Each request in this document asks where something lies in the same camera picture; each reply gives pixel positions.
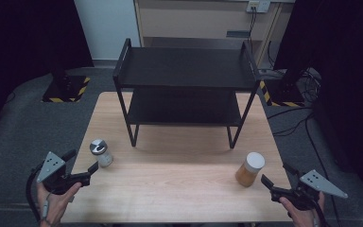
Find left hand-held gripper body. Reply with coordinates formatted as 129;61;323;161
37;150;92;196

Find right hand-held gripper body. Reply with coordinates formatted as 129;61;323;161
270;169;349;212

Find glass jar with silver lid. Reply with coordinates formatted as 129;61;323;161
89;138;114;168

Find amber jar with white lid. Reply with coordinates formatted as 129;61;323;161
234;151;267;188

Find black two-tier shelf rack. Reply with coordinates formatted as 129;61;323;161
112;37;262;149

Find person's right hand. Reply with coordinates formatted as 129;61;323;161
278;192;325;227

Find person's left hand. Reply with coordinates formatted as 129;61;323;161
37;182;83;227

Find black stand with striped base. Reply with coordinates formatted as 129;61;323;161
259;53;306;108
42;46;92;103

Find dark curtain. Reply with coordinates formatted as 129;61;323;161
0;0;95;143
273;0;363;202

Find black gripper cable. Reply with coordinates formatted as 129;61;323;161
315;201;329;227
26;164;45;223

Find black floor cables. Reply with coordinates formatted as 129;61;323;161
266;41;324;140

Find black plugged cable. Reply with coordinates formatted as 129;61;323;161
248;7;258;44

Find white wall outlet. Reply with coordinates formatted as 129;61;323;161
246;0;271;14

